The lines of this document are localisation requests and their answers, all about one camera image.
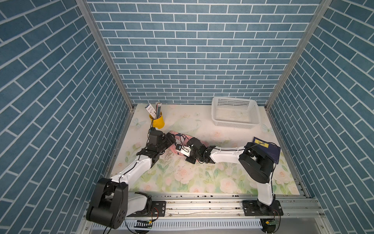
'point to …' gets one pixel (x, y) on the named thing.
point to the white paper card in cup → (151, 111)
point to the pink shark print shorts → (180, 139)
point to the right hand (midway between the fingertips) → (185, 153)
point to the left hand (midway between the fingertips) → (175, 138)
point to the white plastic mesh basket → (235, 112)
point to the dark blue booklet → (265, 148)
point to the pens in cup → (158, 106)
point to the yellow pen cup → (158, 123)
